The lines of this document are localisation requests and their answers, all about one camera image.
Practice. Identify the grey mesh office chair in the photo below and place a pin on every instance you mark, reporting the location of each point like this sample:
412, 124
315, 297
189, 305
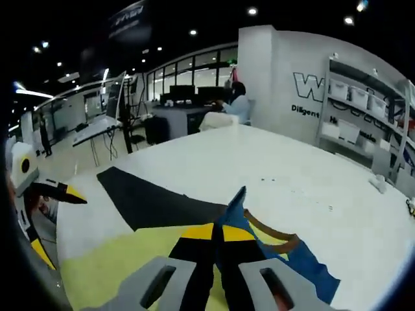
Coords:
39, 285

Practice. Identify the grey metal shelf rack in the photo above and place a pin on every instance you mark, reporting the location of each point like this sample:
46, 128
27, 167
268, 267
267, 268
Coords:
325, 107

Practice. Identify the black computer monitor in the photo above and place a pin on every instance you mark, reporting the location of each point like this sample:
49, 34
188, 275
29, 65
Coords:
210, 94
181, 93

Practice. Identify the round ceiling spot lights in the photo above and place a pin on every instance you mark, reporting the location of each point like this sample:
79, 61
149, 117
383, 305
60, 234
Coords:
252, 11

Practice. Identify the spare hand-held gripper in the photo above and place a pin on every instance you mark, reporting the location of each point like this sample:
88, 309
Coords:
411, 207

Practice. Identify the black floor stand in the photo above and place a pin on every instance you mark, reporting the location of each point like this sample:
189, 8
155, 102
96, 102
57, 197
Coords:
128, 129

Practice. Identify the grey seat back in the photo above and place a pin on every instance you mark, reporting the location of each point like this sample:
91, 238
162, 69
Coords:
382, 162

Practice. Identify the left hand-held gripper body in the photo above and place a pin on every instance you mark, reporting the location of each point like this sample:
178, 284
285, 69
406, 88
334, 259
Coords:
24, 176

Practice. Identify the white side desk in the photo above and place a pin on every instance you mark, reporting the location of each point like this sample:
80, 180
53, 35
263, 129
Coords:
94, 129

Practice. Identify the yellow blue dark garment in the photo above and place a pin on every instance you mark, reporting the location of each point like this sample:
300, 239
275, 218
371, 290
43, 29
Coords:
155, 207

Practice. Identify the dark office desk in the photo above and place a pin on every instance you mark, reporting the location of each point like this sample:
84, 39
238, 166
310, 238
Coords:
181, 120

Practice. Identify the black office chair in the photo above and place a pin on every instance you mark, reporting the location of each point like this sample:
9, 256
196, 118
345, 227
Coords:
157, 129

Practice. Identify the dark hanging banner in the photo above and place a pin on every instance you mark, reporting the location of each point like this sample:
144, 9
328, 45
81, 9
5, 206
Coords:
129, 22

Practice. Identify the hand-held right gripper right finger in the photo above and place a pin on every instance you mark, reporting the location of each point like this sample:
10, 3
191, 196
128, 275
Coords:
241, 256

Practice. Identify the large tilted display screen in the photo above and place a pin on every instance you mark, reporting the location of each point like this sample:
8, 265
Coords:
114, 100

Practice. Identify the small white object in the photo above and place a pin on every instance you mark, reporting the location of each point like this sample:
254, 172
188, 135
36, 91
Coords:
378, 184

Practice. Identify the red hanging decoration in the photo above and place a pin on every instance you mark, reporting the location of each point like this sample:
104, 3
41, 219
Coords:
236, 74

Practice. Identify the rows of white storage bins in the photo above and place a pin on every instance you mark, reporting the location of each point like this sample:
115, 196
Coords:
358, 95

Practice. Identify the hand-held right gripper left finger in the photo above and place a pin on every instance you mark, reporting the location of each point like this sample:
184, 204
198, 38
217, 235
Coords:
191, 256

